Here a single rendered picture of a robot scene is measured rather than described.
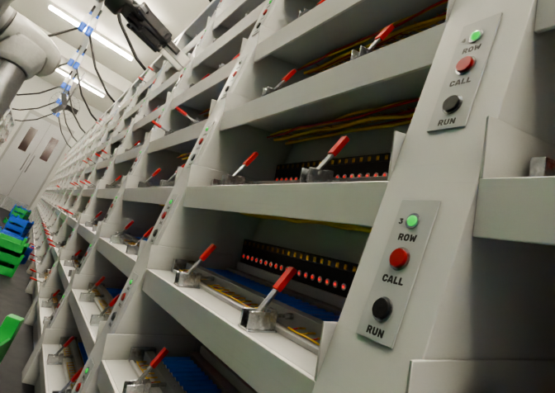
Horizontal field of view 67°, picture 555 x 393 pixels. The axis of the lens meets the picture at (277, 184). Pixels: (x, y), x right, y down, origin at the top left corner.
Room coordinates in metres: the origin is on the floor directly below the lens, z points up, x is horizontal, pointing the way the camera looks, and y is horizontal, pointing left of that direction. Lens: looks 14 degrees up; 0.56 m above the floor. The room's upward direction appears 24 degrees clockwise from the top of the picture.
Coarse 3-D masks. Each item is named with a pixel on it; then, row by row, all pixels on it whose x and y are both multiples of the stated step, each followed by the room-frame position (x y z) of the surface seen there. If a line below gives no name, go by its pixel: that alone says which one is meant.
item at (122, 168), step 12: (180, 36) 2.20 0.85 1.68; (180, 48) 2.17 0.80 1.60; (168, 72) 2.18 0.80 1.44; (156, 84) 2.17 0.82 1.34; (144, 108) 2.17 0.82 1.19; (132, 132) 2.17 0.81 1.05; (144, 132) 2.19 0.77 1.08; (132, 144) 2.18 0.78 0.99; (108, 168) 2.18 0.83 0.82; (120, 168) 2.19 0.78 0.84; (108, 180) 2.17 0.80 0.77; (120, 180) 2.20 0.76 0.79; (96, 192) 2.16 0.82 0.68; (96, 204) 2.18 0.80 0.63; (108, 204) 2.20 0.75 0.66; (72, 240) 2.17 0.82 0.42; (84, 240) 2.19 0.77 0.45; (36, 300) 2.17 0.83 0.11
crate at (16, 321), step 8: (8, 320) 0.63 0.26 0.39; (16, 320) 0.63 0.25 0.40; (0, 328) 0.63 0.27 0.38; (8, 328) 0.63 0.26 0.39; (16, 328) 0.63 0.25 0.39; (0, 336) 0.63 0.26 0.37; (8, 336) 0.63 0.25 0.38; (0, 344) 0.60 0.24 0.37; (8, 344) 0.64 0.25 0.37; (0, 352) 0.61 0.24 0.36; (0, 360) 0.64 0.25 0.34
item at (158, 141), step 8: (184, 128) 1.17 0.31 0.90; (192, 128) 1.10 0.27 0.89; (200, 128) 1.05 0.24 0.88; (152, 136) 1.54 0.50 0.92; (160, 136) 1.55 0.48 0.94; (168, 136) 1.31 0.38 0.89; (176, 136) 1.23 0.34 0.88; (184, 136) 1.16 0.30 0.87; (192, 136) 1.09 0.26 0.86; (152, 144) 1.49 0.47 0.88; (160, 144) 1.39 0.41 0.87; (168, 144) 1.29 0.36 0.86; (176, 144) 1.23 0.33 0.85; (184, 144) 1.39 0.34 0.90; (192, 144) 1.36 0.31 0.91; (152, 152) 1.48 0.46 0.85; (184, 152) 1.56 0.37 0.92
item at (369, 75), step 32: (448, 0) 0.38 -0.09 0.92; (384, 32) 0.53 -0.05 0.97; (352, 64) 0.52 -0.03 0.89; (384, 64) 0.46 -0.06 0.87; (416, 64) 0.42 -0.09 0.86; (288, 96) 0.66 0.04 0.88; (320, 96) 0.58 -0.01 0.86; (352, 96) 0.63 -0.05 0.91; (384, 96) 0.60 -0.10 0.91; (416, 96) 0.57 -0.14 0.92; (224, 128) 0.90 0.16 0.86; (288, 128) 0.91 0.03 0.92; (320, 128) 0.78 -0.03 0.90
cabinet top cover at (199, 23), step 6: (216, 0) 1.75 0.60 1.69; (210, 6) 1.81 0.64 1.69; (216, 6) 1.79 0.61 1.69; (204, 12) 1.89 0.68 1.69; (210, 12) 1.87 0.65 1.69; (198, 18) 1.96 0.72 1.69; (204, 18) 1.94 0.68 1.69; (192, 24) 2.04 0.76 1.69; (198, 24) 2.02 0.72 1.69; (204, 24) 1.99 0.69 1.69; (186, 30) 2.13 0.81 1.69; (192, 30) 2.10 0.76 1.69; (198, 30) 2.07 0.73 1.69; (192, 36) 2.17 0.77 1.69
